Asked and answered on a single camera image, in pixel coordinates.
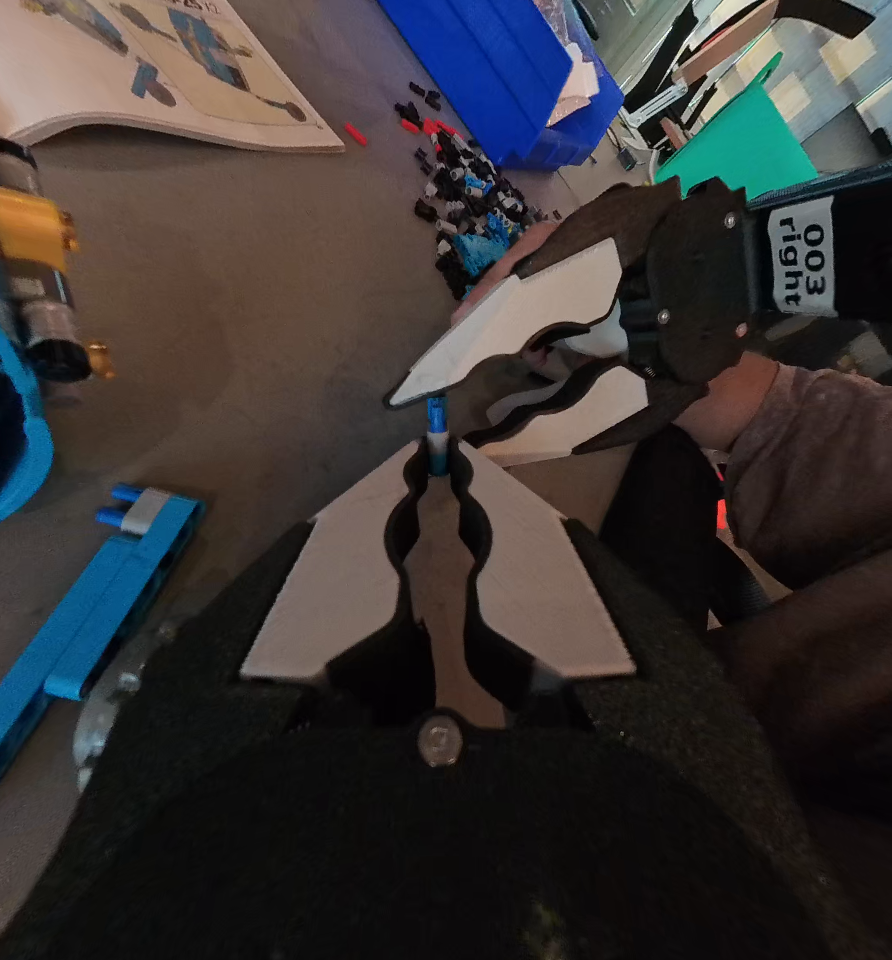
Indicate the blue beam with black pins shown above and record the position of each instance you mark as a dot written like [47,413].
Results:
[10,742]

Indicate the grey desk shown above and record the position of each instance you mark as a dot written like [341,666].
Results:
[265,300]

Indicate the clear plastic bags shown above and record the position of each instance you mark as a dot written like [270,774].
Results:
[577,82]

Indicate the instruction booklet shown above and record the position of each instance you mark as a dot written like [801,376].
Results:
[78,75]

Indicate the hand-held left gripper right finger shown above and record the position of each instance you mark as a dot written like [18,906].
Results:
[551,592]

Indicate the brown and black chair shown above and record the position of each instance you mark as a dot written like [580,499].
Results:
[723,45]

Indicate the blue brick-built toy model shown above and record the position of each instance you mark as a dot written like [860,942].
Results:
[10,420]

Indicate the person's right forearm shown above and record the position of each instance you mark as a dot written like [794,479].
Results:
[828,465]

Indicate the person's right hand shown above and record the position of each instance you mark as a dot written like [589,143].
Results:
[731,397]

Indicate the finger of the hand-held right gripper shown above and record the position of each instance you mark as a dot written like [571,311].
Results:
[536,307]
[581,420]

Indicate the person's brown clothing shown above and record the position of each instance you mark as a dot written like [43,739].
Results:
[828,712]

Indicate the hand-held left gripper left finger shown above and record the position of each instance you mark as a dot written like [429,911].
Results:
[318,592]

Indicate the teal plastic panel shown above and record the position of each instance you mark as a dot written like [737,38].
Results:
[746,142]

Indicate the blue plastic bin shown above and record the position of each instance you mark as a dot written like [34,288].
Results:
[476,60]

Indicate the pile of small building bricks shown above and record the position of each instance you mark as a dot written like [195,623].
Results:
[461,187]

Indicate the small red pin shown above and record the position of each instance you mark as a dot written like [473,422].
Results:
[356,133]

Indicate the black perforated chair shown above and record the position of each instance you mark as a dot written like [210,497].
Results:
[656,510]

